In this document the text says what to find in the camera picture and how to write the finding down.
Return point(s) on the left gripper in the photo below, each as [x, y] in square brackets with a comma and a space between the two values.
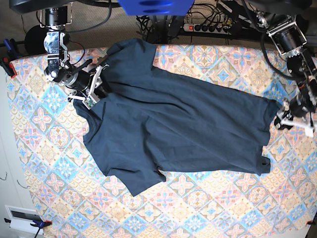
[296, 112]

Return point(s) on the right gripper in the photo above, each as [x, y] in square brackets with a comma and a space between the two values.
[85, 83]

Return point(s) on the dark navy t-shirt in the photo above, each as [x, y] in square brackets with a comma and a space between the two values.
[154, 121]

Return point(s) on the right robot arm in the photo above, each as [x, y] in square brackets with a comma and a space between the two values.
[55, 43]

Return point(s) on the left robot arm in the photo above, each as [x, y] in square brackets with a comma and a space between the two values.
[290, 42]

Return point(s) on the blue orange clamp top left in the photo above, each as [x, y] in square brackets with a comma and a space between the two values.
[5, 62]

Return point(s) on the blue orange clamp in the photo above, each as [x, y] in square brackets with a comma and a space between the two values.
[37, 224]
[5, 62]

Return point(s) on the orange clamp bottom right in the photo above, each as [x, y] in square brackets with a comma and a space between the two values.
[311, 223]

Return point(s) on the patterned colourful tablecloth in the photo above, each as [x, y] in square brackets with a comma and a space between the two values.
[68, 189]

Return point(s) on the white power strip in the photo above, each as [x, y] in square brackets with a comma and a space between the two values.
[198, 28]

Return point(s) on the blue orange clamp bottom left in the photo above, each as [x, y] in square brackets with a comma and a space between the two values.
[37, 224]

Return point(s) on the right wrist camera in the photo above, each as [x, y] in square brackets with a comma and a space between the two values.
[90, 101]

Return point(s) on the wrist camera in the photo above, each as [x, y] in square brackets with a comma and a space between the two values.
[309, 131]
[90, 101]

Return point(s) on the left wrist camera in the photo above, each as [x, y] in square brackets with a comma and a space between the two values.
[309, 131]

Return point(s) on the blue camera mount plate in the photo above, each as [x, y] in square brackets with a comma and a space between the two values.
[156, 7]

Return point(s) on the white wall outlet box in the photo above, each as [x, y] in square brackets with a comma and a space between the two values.
[21, 219]

